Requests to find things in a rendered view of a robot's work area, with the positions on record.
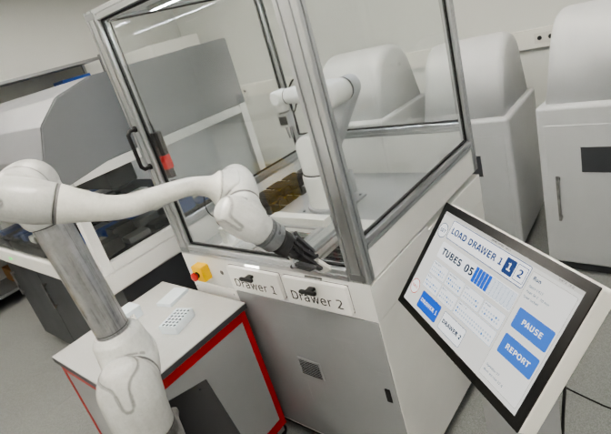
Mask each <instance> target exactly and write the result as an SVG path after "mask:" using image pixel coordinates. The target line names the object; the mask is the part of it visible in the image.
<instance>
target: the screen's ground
mask: <svg viewBox="0 0 611 434"><path fill-rule="evenodd" d="M454 220H455V221H457V222H458V223H460V224H462V225H463V226H465V227H467V228H469V229H471V230H472V231H474V232H476V233H477V234H478V235H480V236H481V237H484V238H485V239H487V240H489V241H490V242H492V243H494V244H495V245H497V246H499V247H501V248H502V249H503V250H505V251H507V252H508V253H510V254H512V255H513V256H515V257H517V258H519V259H521V260H522V261H524V262H526V263H527V264H528V265H530V266H531V267H533V269H532V271H531V273H530V275H529V277H528V278H527V280H526V283H525V284H524V286H523V287H522V289H520V288H518V287H517V286H515V285H514V284H512V283H511V282H509V281H508V280H507V279H505V278H503V277H502V276H500V275H499V274H497V273H496V272H495V271H494V270H492V269H491V268H490V267H488V266H486V265H485V264H483V263H482V262H480V261H479V260H477V259H476V258H474V257H473V256H471V255H470V254H468V253H467V252H465V251H464V250H463V249H462V248H460V247H458V246H457V245H456V244H454V243H453V242H451V241H450V240H448V239H447V238H445V239H444V240H443V239H441V238H440V237H438V236H437V235H435V236H434V238H433V240H432V242H431V244H430V246H429V248H428V250H427V251H426V254H425V256H424V258H423V260H422V262H421V264H420V266H419V268H418V270H417V272H416V276H417V277H418V278H419V279H420V280H421V281H422V282H424V280H425V278H426V275H427V273H428V271H429V269H430V268H431V266H432V264H433V262H434V260H435V259H436V260H438V261H439V262H440V263H441V264H443V265H444V266H445V267H447V268H448V269H449V270H450V271H452V272H453V273H454V274H455V275H457V276H458V277H459V278H461V279H462V280H463V281H465V282H466V283H467V285H469V286H470V287H471V288H473V289H474V290H475V291H476V292H478V293H479V294H480V295H481V296H483V297H484V298H485V299H487V300H488V301H489V302H491V303H492V304H493V305H494V306H496V307H497V308H498V309H500V310H501V311H502V312H503V313H505V314H506V319H505V321H504V323H503V324H502V326H501V328H500V329H499V331H498V332H497V334H496V337H495V339H494V341H493V342H492V344H491V346H490V348H489V347H487V346H486V345H485V344H484V343H483V342H482V341H481V340H480V339H479V338H478V337H477V336H476V335H475V334H474V333H473V332H472V331H470V330H469V329H468V328H467V327H466V326H465V325H464V324H463V323H462V322H461V321H460V320H459V319H458V318H457V317H456V316H455V315H453V314H452V313H451V312H450V311H449V310H448V309H447V308H446V307H445V306H444V305H443V304H442V303H441V302H440V301H439V300H438V299H436V298H435V297H434V296H433V295H432V294H431V293H430V292H429V291H428V290H427V289H426V288H425V287H424V286H423V285H421V287H420V289H419V290H418V292H417V293H416V295H414V294H413V293H412V292H411V291H410V290H409V289H408V290H407V291H406V293H405V295H404V298H405V299H406V300H407V301H408V302H409V303H410V304H411V305H412V306H413V307H414V309H415V310H416V311H417V312H418V313H419V314H420V315H421V316H422V317H423V318H424V319H425V320H426V322H427V323H428V324H429V325H430V326H431V327H432V328H433V329H434V330H435V331H436V332H437V334H438V335H439V336H440V337H441V338H442V339H443V340H444V341H445V342H446V343H447V344H448V345H449V347H450V348H451V349H452V350H453V351H454V352H455V353H456V354H457V355H458V356H459V357H460V358H461V359H462V360H463V361H464V362H465V363H466V364H467V366H468V367H470V368H471V369H472V371H473V372H474V373H475V374H476V375H477V376H478V377H479V378H480V379H481V380H482V381H483V382H484V384H485V385H486V386H487V387H488V388H489V389H490V390H491V391H492V392H493V393H494V394H495V395H496V397H497V398H498V399H499V400H500V401H501V402H502V403H503V404H504V405H505V406H506V407H507V409H508V410H509V411H510V412H511V413H512V414H513V415H515V414H516V413H517V411H518V409H519V408H520V406H521V404H522V402H523V401H524V399H525V397H526V395H527V393H528V391H529V390H530V389H531V387H532V385H533V384H534V382H535V380H536V378H537V376H538V374H539V373H540V371H541V369H542V367H543V366H544V365H545V363H546V361H547V359H548V357H549V355H550V354H551V352H552V350H553V349H554V347H555V345H556V343H557V341H558V340H559V338H560V337H561V335H562V333H563V332H564V330H565V328H566V326H567V324H568V322H569V320H570V319H571V317H572V316H573V315H574V313H575V311H576V309H577V307H578V305H579V303H580V302H581V300H582V298H583V296H584V295H585V293H586V292H585V291H584V290H582V289H580V288H578V287H576V286H574V285H573V284H571V283H569V282H567V281H566V280H564V279H562V278H561V277H559V276H557V275H556V274H554V273H552V272H551V271H549V270H547V269H545V268H544V267H541V266H539V265H538V264H537V263H535V262H534V261H532V260H530V259H528V258H527V257H524V256H523V255H521V254H519V253H517V252H516V251H514V250H513V249H512V248H510V247H507V246H506V245H504V244H502V243H501V242H499V241H497V240H495V239H494V238H492V237H490V236H489V235H487V234H485V233H484V232H482V231H480V230H478V229H477V228H475V227H473V226H471V225H469V224H467V223H466V222H465V221H463V220H462V219H460V218H458V217H456V216H454V215H452V214H451V213H449V212H447V211H446V214H445V216H444V218H443V221H445V222H446V223H447V224H449V225H450V226H452V224H453V222H454ZM468 259H470V260H472V261H473V262H475V263H476V264H477V265H478V266H480V267H481V268H483V269H484V270H485V271H487V272H488V273H490V274H491V275H493V276H494V277H495V278H497V279H499V280H500V281H502V282H503V283H504V284H506V285H507V286H509V287H510V288H512V289H513V290H514V291H515V292H517V293H518V294H519V295H518V296H517V298H516V301H515V303H514V305H513V306H512V307H511V309H510V311H509V312H508V311H506V310H505V309H504V308H502V307H501V306H500V305H498V304H497V303H496V302H495V301H494V300H493V299H492V298H490V297H489V296H488V295H486V294H485V293H484V292H482V291H481V290H480V289H479V288H477V287H476V286H474V285H473V284H472V283H471V282H469V281H468V280H467V279H466V278H464V277H463V276H461V275H460V273H461V272H462V270H463V268H464V266H465V264H466V262H467V260H468ZM424 290H425V291H426V292H427V293H428V294H429V295H430V296H431V297H432V298H433V299H434V300H435V301H436V302H437V303H438V304H439V305H440V306H441V307H442V308H441V310H440V312H439V314H438V316H437V318H436V321H435V323H433V322H432V321H431V320H430V319H429V318H428V317H427V316H426V315H425V314H424V313H423V312H422V311H421V310H420V309H419V307H418V306H417V305H416V304H417V302H418V300H419V299H420V297H421V295H422V293H423V291H424ZM520 307H521V308H523V309H524V310H526V311H527V312H528V313H530V314H531V315H533V316H534V317H535V318H537V319H538V320H540V321H541V322H542V323H544V324H545V325H546V326H548V327H549V328H551V329H552V330H554V331H555V333H556V335H555V337H554V338H553V340H552V342H551V344H550V345H549V347H548V349H547V351H546V353H545V354H544V353H543V352H542V351H541V350H540V349H538V348H537V347H536V346H534V345H533V344H532V343H531V342H530V341H528V340H527V339H526V338H524V337H523V336H522V335H521V334H520V333H518V332H517V331H516V330H515V329H513V328H512V327H511V326H510V324H511V322H512V321H513V319H514V317H515V315H516V313H517V311H518V310H519V308H520ZM445 310H446V311H447V312H448V313H449V314H450V315H451V316H452V317H453V318H454V319H455V320H456V321H457V322H458V323H459V324H460V325H461V326H462V327H463V328H464V329H465V330H467V332H466V334H465V336H464V338H463V340H462V342H461V343H460V345H459V347H458V348H456V347H455V346H454V345H453V344H452V342H451V341H450V340H449V339H448V338H447V337H446V336H445V335H444V334H443V333H442V332H441V331H440V330H439V329H438V328H437V325H438V323H439V321H440V319H441V317H442V316H443V314H444V312H445ZM506 332H507V333H508V334H509V335H511V336H512V337H513V338H514V339H516V340H517V341H518V342H519V343H520V344H521V345H523V346H524V347H525V348H526V349H528V350H529V351H530V352H531V353H532V354H533V355H535V356H536V357H537V358H538V359H540V360H541V361H540V362H539V364H538V366H537V368H536V370H535V372H534V374H533V375H532V377H531V379H530V380H528V379H526V378H525V377H524V376H523V375H522V374H521V373H520V372H519V371H518V370H517V369H516V368H515V367H513V366H512V365H511V364H510V363H509V362H508V361H507V360H506V359H505V358H504V357H503V356H502V355H500V354H499V353H498V352H497V351H496V349H497V347H498V346H499V344H500V342H501V340H502V338H503V337H504V335H505V333H506Z"/></svg>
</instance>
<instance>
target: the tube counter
mask: <svg viewBox="0 0 611 434"><path fill-rule="evenodd" d="M460 275H461V276H463V277H464V278H466V279H467V280H468V281H469V282H471V283H472V284H473V285H474V286H476V287H477V288H479V289H480V290H481V291H482V292H484V293H485V294H486V295H488V296H489V297H490V298H492V299H493V300H494V301H495V302H496V303H497V304H498V305H500V306H501V307H502V308H504V309H505V310H506V311H508V312H509V311H510V309H511V307H512V306H513V305H514V303H515V301H516V298H517V296H518V295H519V294H518V293H517V292H515V291H514V290H513V289H512V288H510V287H509V286H507V285H506V284H504V283H503V282H502V281H500V280H499V279H497V278H495V277H494V276H493V275H491V274H490V273H488V272H487V271H485V270H484V269H483V268H481V267H480V266H478V265H477V264H476V263H475V262H473V261H472V260H470V259H468V260H467V262H466V264H465V266H464V268H463V270H462V272H461V273H460Z"/></svg>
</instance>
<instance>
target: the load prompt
mask: <svg viewBox="0 0 611 434"><path fill-rule="evenodd" d="M446 238H447V239H448V240H450V241H451V242H453V243H454V244H456V245H457V246H458V247H460V248H462V249H463V250H464V251H465V252H467V253H468V254H470V255H471V256H473V257H474V258H476V259H477V260H479V261H480V262H482V263H483V264H485V265H486V266H488V267H490V268H491V269H492V270H494V271H495V272H496V273H497V274H499V275H500V276H502V277H503V278H505V279H507V280H508V281H509V282H511V283H512V284H514V285H515V286H517V287H518V288H520V289H522V287H523V286H524V284H525V283H526V280H527V278H528V277H529V275H530V273H531V271H532V269H533V267H531V266H530V265H528V264H527V263H526V262H524V261H522V260H521V259H519V258H517V257H515V256H513V255H512V254H510V253H508V252H507V251H505V250H503V249H502V248H501V247H499V246H497V245H495V244H494V243H492V242H490V241H489V240H487V239H485V238H484V237H481V236H480V235H478V234H477V233H476V232H474V231H472V230H471V229H469V228H467V227H465V226H463V225H462V224H460V223H458V222H457V221H455V220H454V222H453V224H452V226H451V227H450V229H449V231H448V233H447V235H446Z"/></svg>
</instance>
